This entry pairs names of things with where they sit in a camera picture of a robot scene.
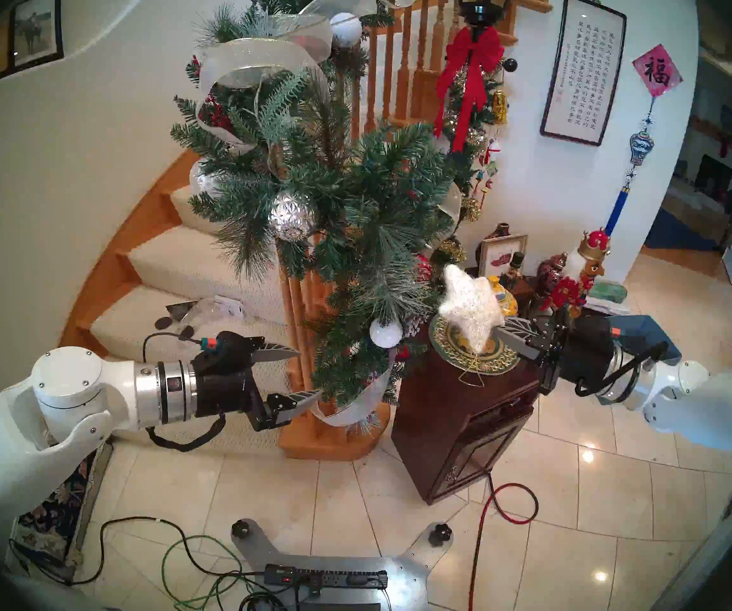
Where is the dark red cloisonne jar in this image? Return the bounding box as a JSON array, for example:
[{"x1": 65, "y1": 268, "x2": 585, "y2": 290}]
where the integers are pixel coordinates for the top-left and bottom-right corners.
[{"x1": 536, "y1": 253, "x2": 569, "y2": 292}]

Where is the red velvet bow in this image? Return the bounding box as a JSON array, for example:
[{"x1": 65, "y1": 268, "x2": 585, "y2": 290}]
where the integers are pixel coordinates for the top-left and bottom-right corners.
[{"x1": 434, "y1": 25, "x2": 505, "y2": 153}]

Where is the sheer white ribbon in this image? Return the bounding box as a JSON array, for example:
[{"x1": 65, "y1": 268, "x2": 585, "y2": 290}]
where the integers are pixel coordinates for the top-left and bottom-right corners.
[
  {"x1": 195, "y1": 0, "x2": 421, "y2": 153},
  {"x1": 312, "y1": 355, "x2": 398, "y2": 427}
]

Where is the dark slim vase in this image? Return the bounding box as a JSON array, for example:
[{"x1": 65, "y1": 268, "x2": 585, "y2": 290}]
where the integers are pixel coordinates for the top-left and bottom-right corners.
[{"x1": 475, "y1": 223, "x2": 512, "y2": 263}]

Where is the small black hat nutcracker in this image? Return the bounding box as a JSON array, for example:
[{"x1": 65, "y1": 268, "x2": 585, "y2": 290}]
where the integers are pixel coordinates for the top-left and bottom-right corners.
[{"x1": 499, "y1": 252, "x2": 526, "y2": 289}]

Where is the dark floral patterned rug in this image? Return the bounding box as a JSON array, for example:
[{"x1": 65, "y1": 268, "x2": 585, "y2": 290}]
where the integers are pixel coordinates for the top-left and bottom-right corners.
[{"x1": 13, "y1": 444, "x2": 112, "y2": 566}]

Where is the blue grey square bin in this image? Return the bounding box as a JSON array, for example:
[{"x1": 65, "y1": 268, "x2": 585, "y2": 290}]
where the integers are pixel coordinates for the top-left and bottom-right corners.
[{"x1": 608, "y1": 315, "x2": 683, "y2": 365}]

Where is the green gold tinsel garland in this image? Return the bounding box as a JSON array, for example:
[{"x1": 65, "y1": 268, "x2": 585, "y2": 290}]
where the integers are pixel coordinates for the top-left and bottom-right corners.
[{"x1": 449, "y1": 59, "x2": 510, "y2": 171}]

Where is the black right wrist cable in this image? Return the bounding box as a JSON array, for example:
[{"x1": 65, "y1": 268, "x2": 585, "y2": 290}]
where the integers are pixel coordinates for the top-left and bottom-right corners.
[{"x1": 575, "y1": 341, "x2": 669, "y2": 397}]

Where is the red cable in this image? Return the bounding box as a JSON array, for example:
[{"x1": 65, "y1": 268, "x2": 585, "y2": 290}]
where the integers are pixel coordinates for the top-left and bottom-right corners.
[{"x1": 468, "y1": 473, "x2": 540, "y2": 611}]

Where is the small framed red picture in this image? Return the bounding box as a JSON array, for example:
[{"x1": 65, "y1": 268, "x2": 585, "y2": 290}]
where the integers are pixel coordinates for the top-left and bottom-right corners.
[{"x1": 478, "y1": 234, "x2": 529, "y2": 283}]

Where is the black floor cable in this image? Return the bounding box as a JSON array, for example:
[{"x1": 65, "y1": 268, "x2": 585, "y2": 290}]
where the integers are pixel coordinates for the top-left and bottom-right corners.
[{"x1": 10, "y1": 517, "x2": 271, "y2": 585}]

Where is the framed calligraphy scroll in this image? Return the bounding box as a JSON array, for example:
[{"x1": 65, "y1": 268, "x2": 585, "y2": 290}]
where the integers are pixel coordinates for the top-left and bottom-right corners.
[{"x1": 540, "y1": 0, "x2": 627, "y2": 147}]

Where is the white glitter star ornament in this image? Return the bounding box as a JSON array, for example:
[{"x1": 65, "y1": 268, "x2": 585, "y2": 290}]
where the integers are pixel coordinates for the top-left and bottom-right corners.
[{"x1": 437, "y1": 264, "x2": 505, "y2": 355}]

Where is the clear frosted ball ornament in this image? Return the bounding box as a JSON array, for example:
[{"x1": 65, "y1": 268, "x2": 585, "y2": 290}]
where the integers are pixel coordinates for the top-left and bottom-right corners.
[{"x1": 189, "y1": 160, "x2": 220, "y2": 197}]

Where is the red white hanging ornament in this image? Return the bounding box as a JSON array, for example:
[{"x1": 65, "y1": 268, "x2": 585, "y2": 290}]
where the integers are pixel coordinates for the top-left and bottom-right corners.
[{"x1": 475, "y1": 139, "x2": 500, "y2": 209}]

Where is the dark wood cabinet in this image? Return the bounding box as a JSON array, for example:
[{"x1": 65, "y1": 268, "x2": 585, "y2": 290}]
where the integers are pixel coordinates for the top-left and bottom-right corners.
[{"x1": 391, "y1": 336, "x2": 541, "y2": 505}]

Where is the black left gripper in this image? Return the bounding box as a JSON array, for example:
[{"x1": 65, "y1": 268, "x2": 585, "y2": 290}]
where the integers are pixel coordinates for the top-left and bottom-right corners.
[{"x1": 191, "y1": 330, "x2": 323, "y2": 433}]

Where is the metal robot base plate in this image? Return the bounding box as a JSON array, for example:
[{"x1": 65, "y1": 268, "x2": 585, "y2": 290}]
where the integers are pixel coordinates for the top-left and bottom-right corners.
[{"x1": 231, "y1": 519, "x2": 454, "y2": 611}]

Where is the silver faceted ball ornament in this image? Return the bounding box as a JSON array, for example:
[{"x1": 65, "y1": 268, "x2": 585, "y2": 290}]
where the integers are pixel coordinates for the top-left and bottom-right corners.
[{"x1": 268, "y1": 191, "x2": 320, "y2": 242}]

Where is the large white ball ornament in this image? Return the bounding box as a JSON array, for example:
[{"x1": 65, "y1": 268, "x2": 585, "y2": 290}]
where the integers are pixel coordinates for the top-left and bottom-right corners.
[{"x1": 330, "y1": 11, "x2": 363, "y2": 49}]

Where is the black cable teal connector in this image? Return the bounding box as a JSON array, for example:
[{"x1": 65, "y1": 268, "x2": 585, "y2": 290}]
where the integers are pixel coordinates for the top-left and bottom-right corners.
[{"x1": 143, "y1": 332, "x2": 220, "y2": 362}]

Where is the small white glitter ball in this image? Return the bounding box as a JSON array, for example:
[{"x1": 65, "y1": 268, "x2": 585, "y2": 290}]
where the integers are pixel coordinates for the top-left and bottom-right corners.
[{"x1": 369, "y1": 319, "x2": 403, "y2": 348}]

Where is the yellow porcelain lidded jar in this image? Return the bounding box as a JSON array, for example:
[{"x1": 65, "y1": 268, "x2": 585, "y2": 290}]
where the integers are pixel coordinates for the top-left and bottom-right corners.
[{"x1": 487, "y1": 276, "x2": 519, "y2": 318}]

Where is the black power strip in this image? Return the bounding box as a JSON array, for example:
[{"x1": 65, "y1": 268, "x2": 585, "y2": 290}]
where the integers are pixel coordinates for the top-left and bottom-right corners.
[{"x1": 264, "y1": 564, "x2": 389, "y2": 590}]

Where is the carpeted wooden staircase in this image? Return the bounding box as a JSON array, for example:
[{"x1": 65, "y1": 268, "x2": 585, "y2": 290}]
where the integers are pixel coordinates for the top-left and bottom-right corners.
[{"x1": 48, "y1": 148, "x2": 392, "y2": 462}]

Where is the green gold decorative plate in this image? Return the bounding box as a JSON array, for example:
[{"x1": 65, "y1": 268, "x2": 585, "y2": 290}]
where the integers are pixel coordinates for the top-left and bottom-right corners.
[{"x1": 428, "y1": 311, "x2": 522, "y2": 376}]

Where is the clear plastic packaging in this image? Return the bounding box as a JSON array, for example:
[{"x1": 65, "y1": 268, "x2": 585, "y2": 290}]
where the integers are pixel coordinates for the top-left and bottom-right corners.
[{"x1": 155, "y1": 296, "x2": 246, "y2": 337}]

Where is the black left wrist loop cable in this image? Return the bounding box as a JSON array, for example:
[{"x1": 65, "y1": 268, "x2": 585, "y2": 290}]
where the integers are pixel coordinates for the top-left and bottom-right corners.
[{"x1": 146, "y1": 414, "x2": 227, "y2": 453}]

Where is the red diamond fu sign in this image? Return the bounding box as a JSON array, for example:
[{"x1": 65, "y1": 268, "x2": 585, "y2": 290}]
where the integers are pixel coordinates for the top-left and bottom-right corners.
[{"x1": 632, "y1": 43, "x2": 683, "y2": 98}]

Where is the green pine garland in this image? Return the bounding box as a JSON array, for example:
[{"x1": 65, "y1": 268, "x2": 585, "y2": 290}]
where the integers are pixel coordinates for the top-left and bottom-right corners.
[{"x1": 171, "y1": 0, "x2": 468, "y2": 407}]

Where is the green cable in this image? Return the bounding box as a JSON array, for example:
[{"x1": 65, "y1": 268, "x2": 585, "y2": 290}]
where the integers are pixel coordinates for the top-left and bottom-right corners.
[{"x1": 162, "y1": 535, "x2": 258, "y2": 611}]

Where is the blue tassel hanging charm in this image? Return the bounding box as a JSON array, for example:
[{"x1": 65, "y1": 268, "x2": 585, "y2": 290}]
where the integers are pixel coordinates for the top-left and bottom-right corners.
[{"x1": 603, "y1": 97, "x2": 655, "y2": 236}]

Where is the tall nutcracker soldier figure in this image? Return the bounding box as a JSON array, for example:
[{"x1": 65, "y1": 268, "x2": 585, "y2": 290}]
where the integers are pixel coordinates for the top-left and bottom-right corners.
[{"x1": 541, "y1": 229, "x2": 611, "y2": 324}]

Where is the framed horse picture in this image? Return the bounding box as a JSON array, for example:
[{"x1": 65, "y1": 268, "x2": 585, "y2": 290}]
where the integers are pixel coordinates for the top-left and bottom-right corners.
[{"x1": 8, "y1": 0, "x2": 64, "y2": 69}]

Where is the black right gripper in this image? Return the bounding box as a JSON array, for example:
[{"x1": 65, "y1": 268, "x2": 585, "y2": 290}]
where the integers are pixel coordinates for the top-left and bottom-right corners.
[{"x1": 493, "y1": 314, "x2": 616, "y2": 395}]

